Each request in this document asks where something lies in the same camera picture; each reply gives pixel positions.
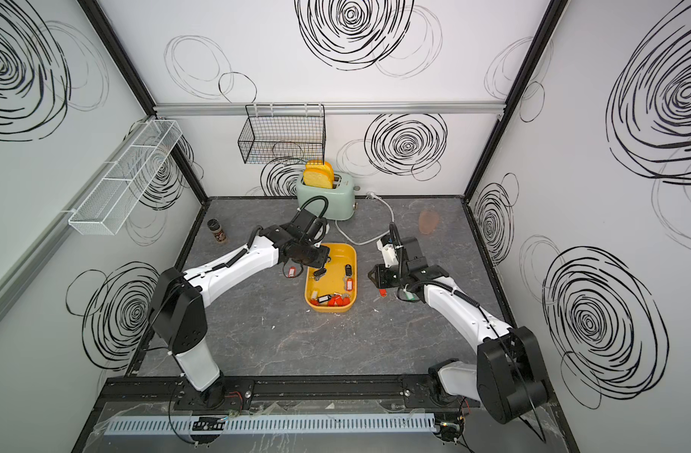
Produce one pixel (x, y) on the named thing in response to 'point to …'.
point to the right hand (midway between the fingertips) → (373, 275)
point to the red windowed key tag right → (349, 284)
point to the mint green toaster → (341, 197)
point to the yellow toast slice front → (317, 177)
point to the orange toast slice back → (326, 167)
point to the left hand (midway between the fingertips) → (324, 258)
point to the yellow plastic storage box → (334, 291)
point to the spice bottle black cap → (217, 230)
